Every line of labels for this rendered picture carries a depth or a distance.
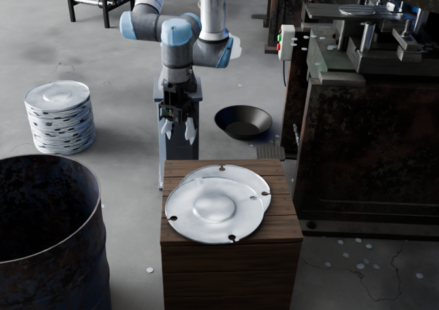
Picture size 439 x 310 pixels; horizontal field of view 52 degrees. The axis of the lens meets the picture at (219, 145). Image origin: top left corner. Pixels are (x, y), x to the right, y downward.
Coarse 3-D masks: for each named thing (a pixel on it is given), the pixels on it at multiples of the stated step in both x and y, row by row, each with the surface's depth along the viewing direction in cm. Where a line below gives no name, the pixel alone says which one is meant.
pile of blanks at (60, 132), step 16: (32, 112) 204; (48, 112) 202; (64, 112) 202; (80, 112) 210; (32, 128) 212; (48, 128) 205; (64, 128) 207; (80, 128) 213; (48, 144) 211; (64, 144) 211; (80, 144) 215
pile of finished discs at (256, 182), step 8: (200, 168) 150; (208, 168) 151; (216, 168) 151; (232, 168) 152; (240, 168) 152; (192, 176) 148; (200, 176) 148; (208, 176) 148; (224, 176) 148; (232, 176) 148; (240, 176) 148; (248, 176) 148; (256, 176) 149; (200, 184) 144; (248, 184) 145; (256, 184) 145; (264, 184) 145; (264, 200) 139; (264, 208) 136
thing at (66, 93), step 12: (48, 84) 221; (60, 84) 221; (72, 84) 221; (84, 84) 221; (36, 96) 210; (48, 96) 210; (60, 96) 210; (72, 96) 212; (84, 96) 212; (36, 108) 201; (48, 108) 202
